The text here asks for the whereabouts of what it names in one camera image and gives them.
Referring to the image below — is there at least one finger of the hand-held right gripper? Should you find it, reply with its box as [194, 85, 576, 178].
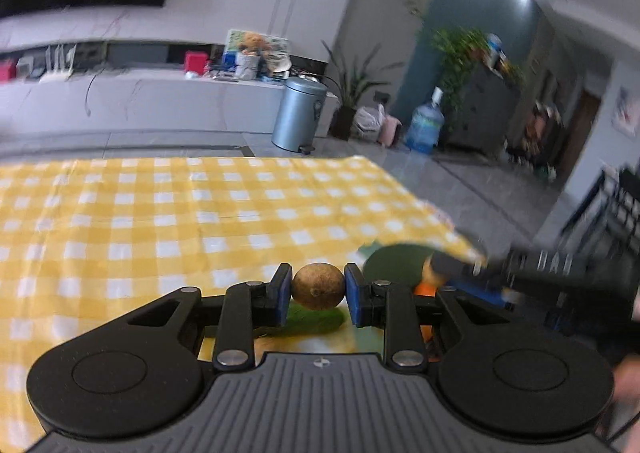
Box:
[444, 280, 517, 312]
[430, 250, 490, 280]

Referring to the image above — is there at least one long-leaf plant in black pot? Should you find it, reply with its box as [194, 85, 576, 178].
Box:
[322, 40, 397, 141]

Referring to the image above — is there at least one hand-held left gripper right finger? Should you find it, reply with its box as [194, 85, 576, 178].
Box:
[343, 264, 511, 373]

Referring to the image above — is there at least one brown wooden door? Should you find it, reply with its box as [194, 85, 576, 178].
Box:
[555, 90, 602, 178]

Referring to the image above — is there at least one person's right forearm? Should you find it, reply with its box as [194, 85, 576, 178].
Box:
[614, 357, 640, 401]

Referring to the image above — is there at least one yellow checked tablecloth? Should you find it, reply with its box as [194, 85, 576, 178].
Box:
[0, 155, 488, 444]

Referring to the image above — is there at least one silver pedal trash can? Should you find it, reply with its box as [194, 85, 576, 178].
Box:
[271, 77, 328, 154]

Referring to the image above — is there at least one brown teddy bear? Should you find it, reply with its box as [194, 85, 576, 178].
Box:
[235, 33, 267, 81]

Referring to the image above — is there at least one beige hat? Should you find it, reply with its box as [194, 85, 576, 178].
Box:
[262, 50, 292, 74]

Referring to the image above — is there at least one green cucumber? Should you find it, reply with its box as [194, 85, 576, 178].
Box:
[282, 305, 348, 336]

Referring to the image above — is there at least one wall poster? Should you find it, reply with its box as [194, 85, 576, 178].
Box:
[612, 85, 640, 136]

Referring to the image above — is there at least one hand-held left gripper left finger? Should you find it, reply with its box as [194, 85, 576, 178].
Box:
[127, 263, 293, 373]

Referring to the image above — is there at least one brown kiwi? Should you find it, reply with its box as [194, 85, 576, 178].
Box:
[291, 262, 347, 308]

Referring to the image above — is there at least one white plastic bag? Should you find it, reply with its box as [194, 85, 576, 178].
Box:
[352, 105, 386, 141]

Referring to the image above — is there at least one green colander bowl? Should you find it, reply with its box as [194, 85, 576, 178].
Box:
[357, 242, 451, 299]

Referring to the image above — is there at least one grey cabinet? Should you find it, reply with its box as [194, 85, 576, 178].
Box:
[445, 60, 526, 156]

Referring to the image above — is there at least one black cable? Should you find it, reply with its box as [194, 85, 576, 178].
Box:
[84, 75, 99, 114]

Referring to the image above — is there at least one white router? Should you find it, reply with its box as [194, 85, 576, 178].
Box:
[40, 45, 76, 84]

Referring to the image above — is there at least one white marble cabinet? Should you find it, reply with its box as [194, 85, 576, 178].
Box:
[0, 68, 341, 138]

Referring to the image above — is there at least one blue water jug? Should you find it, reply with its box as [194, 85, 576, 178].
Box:
[404, 87, 446, 154]

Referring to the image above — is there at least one small pink bin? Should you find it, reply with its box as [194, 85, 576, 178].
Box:
[377, 115, 404, 148]

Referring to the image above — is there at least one leafy ivy plant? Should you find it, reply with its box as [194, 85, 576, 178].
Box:
[430, 28, 526, 118]

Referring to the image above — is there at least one colourful picture board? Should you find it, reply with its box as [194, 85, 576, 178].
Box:
[222, 29, 291, 78]

